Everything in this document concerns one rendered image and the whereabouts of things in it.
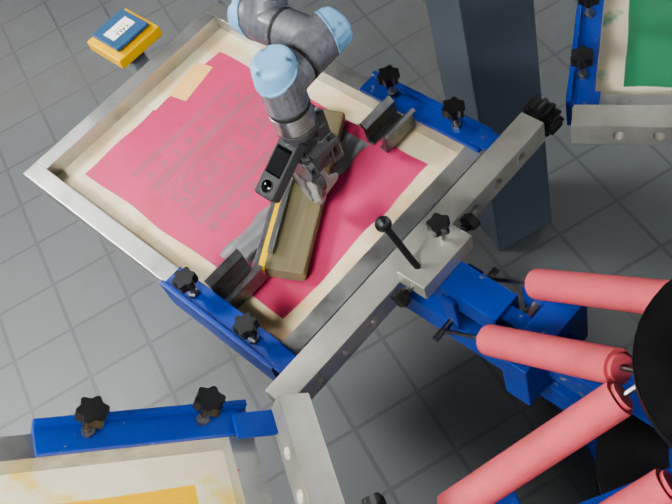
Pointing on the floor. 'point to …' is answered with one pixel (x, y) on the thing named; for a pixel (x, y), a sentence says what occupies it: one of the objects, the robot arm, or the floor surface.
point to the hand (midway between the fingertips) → (315, 201)
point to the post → (135, 56)
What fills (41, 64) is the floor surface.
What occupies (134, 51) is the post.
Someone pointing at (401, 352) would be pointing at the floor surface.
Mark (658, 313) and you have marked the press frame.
